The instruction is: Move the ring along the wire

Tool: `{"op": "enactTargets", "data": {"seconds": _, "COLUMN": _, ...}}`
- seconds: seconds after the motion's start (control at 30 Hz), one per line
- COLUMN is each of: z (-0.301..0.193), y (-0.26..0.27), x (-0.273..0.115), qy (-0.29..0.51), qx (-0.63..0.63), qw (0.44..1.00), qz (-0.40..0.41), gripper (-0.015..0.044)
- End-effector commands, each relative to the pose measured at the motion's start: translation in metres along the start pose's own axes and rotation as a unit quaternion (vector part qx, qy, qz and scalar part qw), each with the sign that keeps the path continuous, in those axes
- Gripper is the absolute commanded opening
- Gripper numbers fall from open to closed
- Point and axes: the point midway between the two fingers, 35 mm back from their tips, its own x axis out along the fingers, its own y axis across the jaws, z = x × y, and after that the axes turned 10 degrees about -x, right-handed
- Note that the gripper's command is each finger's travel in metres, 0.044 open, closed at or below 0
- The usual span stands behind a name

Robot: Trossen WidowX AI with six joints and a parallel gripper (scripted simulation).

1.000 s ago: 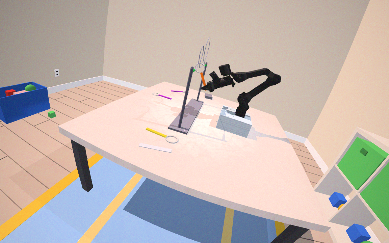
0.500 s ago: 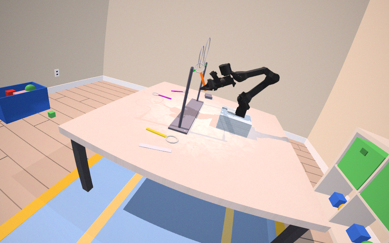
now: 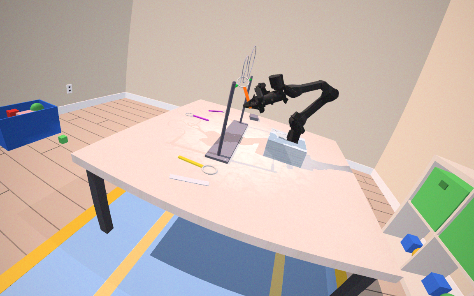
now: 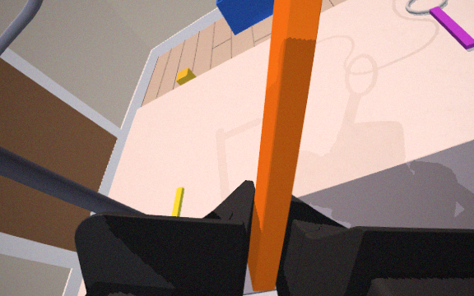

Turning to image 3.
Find white flat bar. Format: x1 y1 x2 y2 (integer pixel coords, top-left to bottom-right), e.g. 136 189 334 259
169 174 209 186

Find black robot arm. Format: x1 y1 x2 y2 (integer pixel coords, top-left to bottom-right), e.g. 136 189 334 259
268 74 339 144

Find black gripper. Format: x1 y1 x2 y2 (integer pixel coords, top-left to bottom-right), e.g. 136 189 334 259
243 87 275 113

